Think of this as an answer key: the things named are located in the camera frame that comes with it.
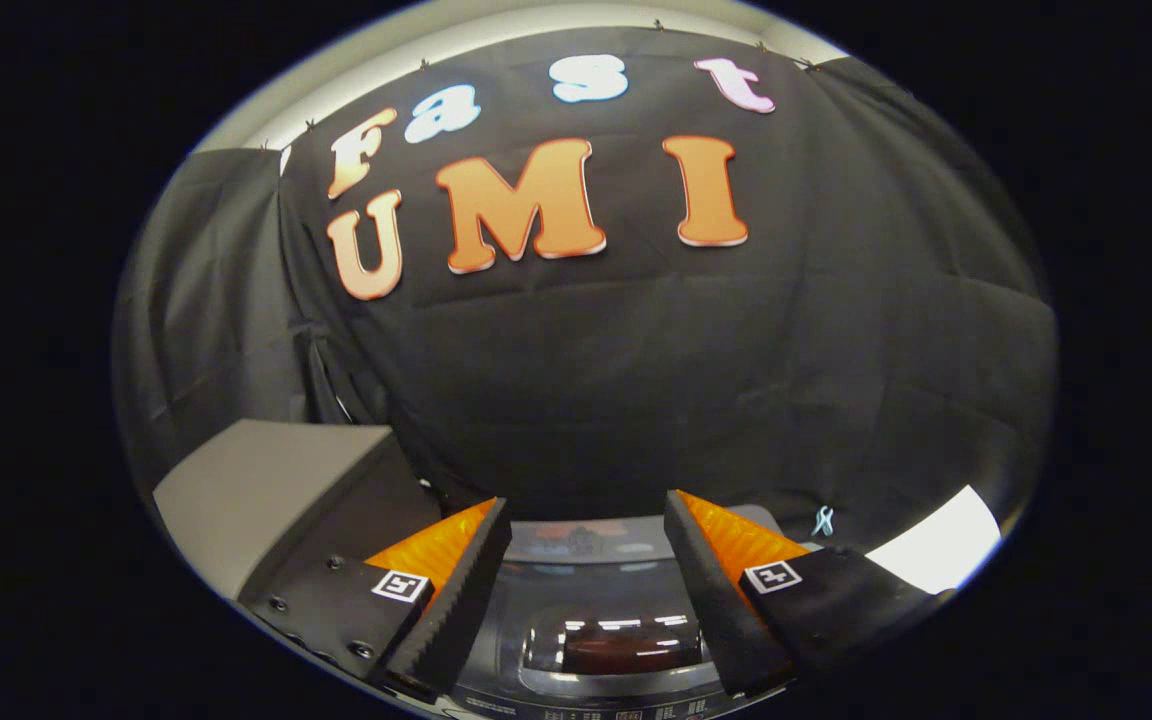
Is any transparent washing machine lid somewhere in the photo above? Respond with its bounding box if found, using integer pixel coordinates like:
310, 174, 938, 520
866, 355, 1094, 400
484, 515, 739, 696

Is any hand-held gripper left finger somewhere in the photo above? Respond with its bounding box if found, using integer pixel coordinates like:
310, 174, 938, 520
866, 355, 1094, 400
236, 497, 514, 703

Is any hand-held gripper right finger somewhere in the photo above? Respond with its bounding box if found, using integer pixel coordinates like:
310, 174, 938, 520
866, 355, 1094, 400
663, 489, 942, 699

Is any dark grey washing machine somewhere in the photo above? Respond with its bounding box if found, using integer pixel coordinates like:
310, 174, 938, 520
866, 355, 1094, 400
441, 505, 799, 720

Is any grey box cabinet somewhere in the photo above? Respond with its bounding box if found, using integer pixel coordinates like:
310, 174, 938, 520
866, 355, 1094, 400
153, 420, 442, 601

